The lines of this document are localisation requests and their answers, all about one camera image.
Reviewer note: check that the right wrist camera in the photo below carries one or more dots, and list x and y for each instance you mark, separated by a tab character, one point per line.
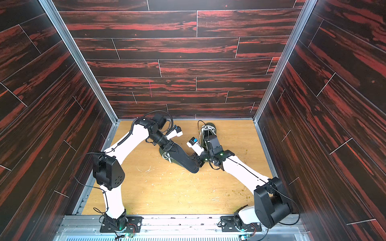
211	142

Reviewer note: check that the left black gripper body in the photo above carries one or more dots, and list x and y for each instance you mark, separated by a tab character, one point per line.
162	140

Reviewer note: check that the green shoe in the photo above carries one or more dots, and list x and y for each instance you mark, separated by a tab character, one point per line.
176	152
206	130

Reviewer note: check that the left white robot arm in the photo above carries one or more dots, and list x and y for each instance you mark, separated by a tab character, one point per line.
109	174

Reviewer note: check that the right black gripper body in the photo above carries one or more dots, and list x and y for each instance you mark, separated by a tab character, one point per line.
206	155

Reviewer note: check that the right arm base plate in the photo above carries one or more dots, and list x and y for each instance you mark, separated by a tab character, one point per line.
231	223

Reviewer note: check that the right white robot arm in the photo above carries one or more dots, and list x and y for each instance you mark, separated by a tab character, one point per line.
271	204

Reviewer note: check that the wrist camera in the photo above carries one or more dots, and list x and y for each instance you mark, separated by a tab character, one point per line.
160	120
211	142

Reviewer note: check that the aluminium corner post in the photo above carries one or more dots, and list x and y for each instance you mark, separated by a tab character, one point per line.
61	28
293	39

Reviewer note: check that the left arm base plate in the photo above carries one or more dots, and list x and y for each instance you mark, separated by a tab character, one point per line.
124	224

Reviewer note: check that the front aluminium frame rail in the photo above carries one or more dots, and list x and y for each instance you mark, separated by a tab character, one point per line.
204	227

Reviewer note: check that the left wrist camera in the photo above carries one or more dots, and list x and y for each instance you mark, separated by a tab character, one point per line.
160	120

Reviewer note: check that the right aluminium corner post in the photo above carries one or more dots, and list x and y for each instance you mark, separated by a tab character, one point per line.
293	39

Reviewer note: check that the left aluminium corner post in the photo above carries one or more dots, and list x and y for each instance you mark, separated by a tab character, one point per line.
61	28

